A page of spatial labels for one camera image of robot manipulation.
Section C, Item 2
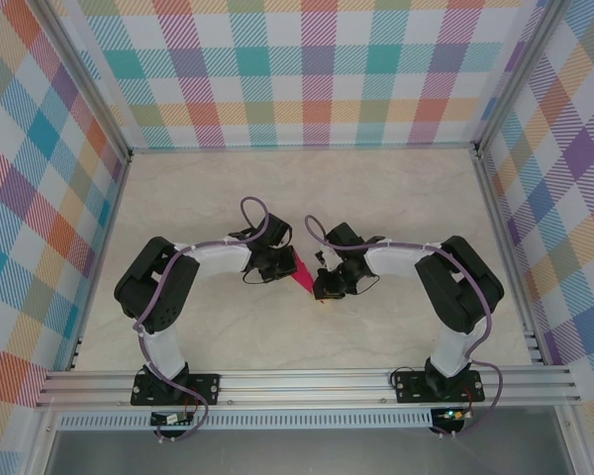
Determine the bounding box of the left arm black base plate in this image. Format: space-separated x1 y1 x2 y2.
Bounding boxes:
130 371 223 407

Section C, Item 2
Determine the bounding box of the aluminium frame post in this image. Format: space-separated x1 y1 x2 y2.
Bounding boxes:
474 0 568 154
29 0 133 162

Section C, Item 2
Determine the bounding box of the pink paper sheet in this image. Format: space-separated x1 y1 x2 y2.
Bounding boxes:
290 249 316 294

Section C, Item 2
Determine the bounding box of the aluminium frame floor bar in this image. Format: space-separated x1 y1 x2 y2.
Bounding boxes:
66 152 133 372
128 142 479 154
472 147 548 367

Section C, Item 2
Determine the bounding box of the slotted grey cable duct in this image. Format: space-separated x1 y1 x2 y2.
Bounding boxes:
57 408 435 430

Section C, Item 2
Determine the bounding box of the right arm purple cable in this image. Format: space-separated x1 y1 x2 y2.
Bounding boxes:
304 215 505 439

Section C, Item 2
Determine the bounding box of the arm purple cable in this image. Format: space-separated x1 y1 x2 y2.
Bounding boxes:
304 215 505 439
134 196 272 443

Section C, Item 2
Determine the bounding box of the small black controller board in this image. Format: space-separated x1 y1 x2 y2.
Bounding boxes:
149 411 194 427

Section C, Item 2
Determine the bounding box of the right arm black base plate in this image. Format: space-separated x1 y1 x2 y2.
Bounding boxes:
393 370 486 405

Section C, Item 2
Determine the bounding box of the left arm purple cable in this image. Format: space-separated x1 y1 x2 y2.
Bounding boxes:
134 196 272 443

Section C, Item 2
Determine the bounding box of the wide aluminium mounting rail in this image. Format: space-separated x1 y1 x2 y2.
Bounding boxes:
34 365 583 410

